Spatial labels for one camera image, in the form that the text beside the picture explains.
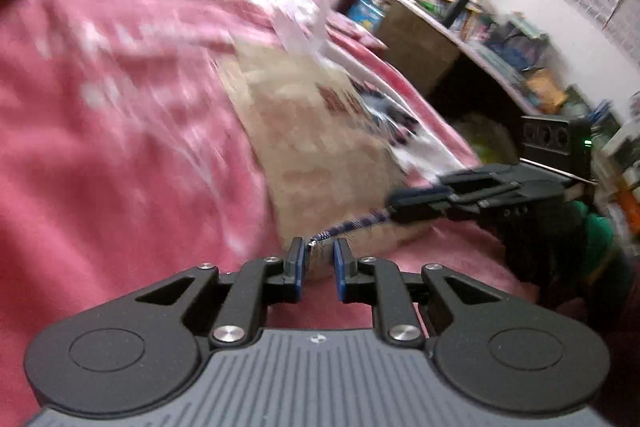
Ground beige printed shopping bag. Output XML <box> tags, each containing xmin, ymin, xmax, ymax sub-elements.
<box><xmin>219</xmin><ymin>0</ymin><xmax>432</xmax><ymax>283</ymax></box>

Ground black cylinder bottle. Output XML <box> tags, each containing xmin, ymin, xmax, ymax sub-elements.
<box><xmin>440</xmin><ymin>0</ymin><xmax>470</xmax><ymax>28</ymax></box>

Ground red floral blanket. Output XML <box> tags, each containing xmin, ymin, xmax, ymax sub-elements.
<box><xmin>0</xmin><ymin>0</ymin><xmax>532</xmax><ymax>427</ymax></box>

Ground blue duck package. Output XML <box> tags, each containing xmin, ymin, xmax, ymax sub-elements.
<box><xmin>347</xmin><ymin>0</ymin><xmax>386</xmax><ymax>34</ymax></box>

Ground black camera box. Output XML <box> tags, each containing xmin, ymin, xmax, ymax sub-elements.
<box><xmin>520</xmin><ymin>116</ymin><xmax>592</xmax><ymax>179</ymax></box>

